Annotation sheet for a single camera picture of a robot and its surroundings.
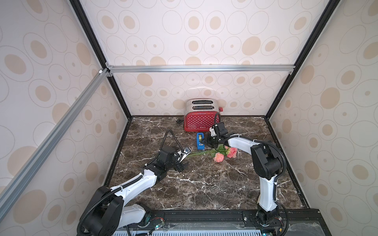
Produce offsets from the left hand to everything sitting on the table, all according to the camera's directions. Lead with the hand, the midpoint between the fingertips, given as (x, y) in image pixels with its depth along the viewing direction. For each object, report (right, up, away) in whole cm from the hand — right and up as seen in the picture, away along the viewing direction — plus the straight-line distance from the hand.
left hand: (187, 153), depth 85 cm
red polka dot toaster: (+9, +25, +13) cm, 29 cm away
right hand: (+13, +6, +14) cm, 20 cm away
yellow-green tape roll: (+9, +9, +16) cm, 20 cm away
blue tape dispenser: (+7, +5, +15) cm, 17 cm away
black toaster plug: (-7, +21, +31) cm, 38 cm away
